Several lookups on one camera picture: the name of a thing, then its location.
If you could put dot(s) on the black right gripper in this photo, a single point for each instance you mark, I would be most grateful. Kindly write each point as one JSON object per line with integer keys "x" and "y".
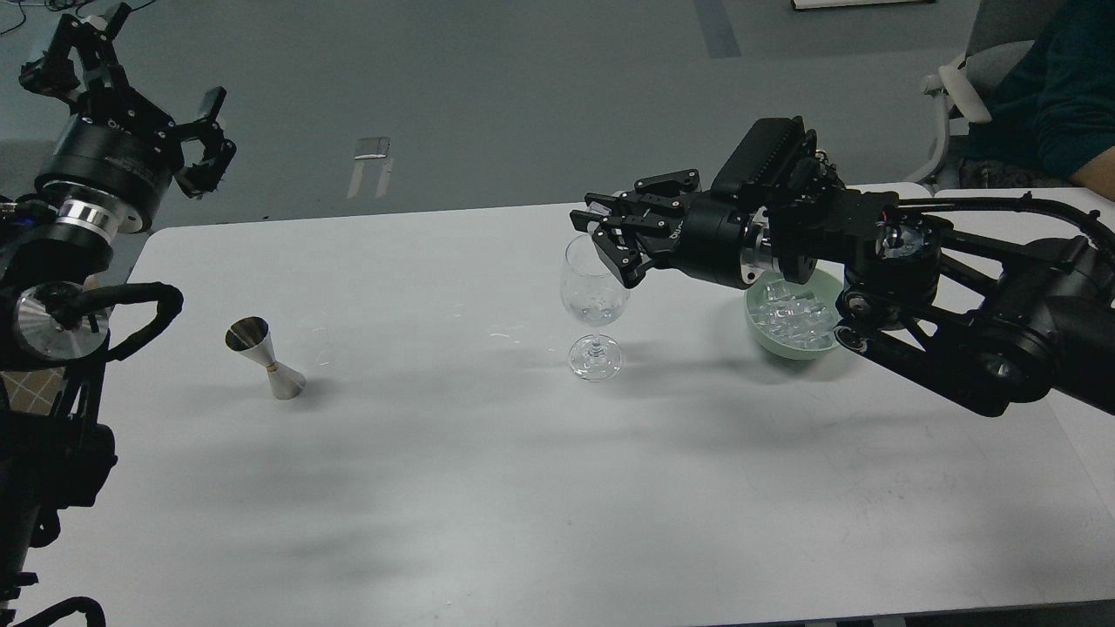
{"x": 708, "y": 245}

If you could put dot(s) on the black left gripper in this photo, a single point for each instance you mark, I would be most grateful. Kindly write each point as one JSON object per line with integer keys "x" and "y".
{"x": 78, "y": 66}

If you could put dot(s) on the steel cocktail jigger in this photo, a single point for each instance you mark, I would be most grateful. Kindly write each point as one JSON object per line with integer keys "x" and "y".
{"x": 251, "y": 337}

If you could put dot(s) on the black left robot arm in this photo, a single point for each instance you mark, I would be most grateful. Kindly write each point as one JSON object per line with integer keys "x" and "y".
{"x": 52, "y": 319}

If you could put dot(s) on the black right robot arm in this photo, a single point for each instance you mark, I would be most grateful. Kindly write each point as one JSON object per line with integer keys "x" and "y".
{"x": 984, "y": 301}

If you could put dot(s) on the clear wine glass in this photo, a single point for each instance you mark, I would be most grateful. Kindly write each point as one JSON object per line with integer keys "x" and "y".
{"x": 594, "y": 298}

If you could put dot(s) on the pile of clear ice cubes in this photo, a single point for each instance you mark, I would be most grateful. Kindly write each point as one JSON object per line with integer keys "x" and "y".
{"x": 793, "y": 316}

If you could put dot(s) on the green bowl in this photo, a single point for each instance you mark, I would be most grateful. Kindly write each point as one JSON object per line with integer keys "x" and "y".
{"x": 826, "y": 285}

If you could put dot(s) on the metal floor plate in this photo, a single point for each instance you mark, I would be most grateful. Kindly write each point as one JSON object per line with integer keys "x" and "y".
{"x": 372, "y": 148}

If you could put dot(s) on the checkered beige cushion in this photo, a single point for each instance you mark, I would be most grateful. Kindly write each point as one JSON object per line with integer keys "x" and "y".
{"x": 45, "y": 392}

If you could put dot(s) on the grey office chair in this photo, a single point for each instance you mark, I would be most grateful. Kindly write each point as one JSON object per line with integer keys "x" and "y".
{"x": 1001, "y": 35}

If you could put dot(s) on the person in teal shirt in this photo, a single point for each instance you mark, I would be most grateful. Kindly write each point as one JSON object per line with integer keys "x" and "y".
{"x": 1053, "y": 114}

